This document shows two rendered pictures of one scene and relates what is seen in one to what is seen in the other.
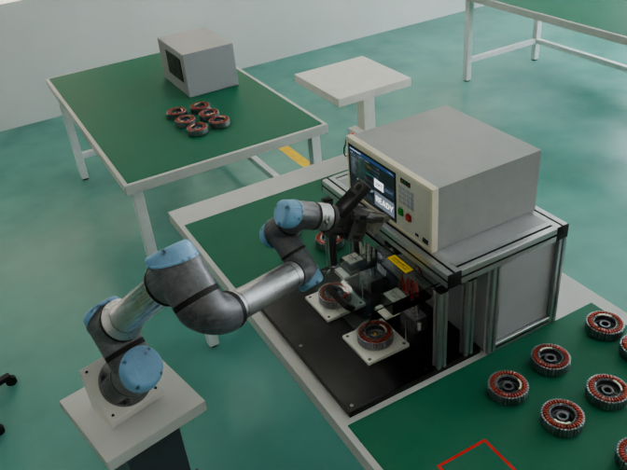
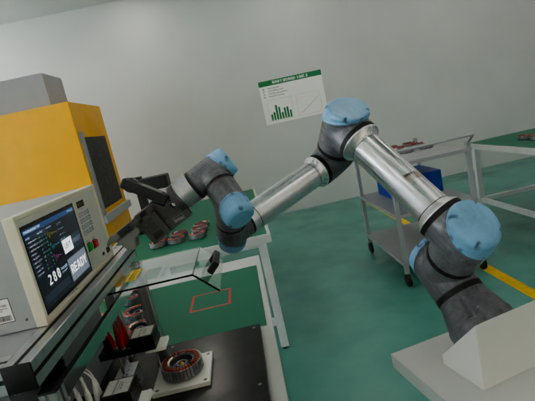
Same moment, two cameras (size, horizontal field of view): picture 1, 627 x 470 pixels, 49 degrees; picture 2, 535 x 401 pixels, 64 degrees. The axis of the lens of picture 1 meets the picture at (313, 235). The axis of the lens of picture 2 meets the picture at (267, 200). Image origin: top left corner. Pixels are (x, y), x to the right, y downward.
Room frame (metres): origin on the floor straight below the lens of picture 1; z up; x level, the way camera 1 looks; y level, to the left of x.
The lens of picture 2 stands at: (2.47, 0.57, 1.39)
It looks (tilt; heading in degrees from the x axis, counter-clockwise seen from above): 11 degrees down; 204
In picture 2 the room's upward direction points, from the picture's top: 12 degrees counter-clockwise
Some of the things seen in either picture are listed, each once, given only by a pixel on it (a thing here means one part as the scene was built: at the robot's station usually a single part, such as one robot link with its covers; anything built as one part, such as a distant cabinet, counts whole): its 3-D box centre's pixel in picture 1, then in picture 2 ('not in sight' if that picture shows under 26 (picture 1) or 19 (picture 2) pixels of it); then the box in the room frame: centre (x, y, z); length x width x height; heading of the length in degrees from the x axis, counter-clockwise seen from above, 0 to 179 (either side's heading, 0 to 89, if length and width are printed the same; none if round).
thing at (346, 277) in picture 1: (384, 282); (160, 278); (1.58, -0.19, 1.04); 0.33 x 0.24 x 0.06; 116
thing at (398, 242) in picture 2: not in sight; (412, 201); (-1.04, 0.24, 0.51); 1.01 x 0.60 x 1.01; 26
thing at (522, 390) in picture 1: (508, 387); (139, 329); (1.39, -0.51, 0.77); 0.11 x 0.11 x 0.04
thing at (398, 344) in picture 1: (375, 340); (184, 373); (1.63, -0.16, 0.78); 0.15 x 0.15 x 0.01; 26
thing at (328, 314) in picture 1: (335, 301); not in sight; (1.84, -0.05, 0.78); 0.15 x 0.15 x 0.01; 26
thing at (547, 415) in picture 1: (562, 417); (138, 313); (1.26, -0.62, 0.77); 0.11 x 0.11 x 0.04
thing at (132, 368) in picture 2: (412, 318); (129, 379); (1.69, -0.29, 0.80); 0.08 x 0.05 x 0.06; 26
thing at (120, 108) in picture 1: (181, 155); not in sight; (3.95, 0.77, 0.37); 1.85 x 1.10 x 0.75; 26
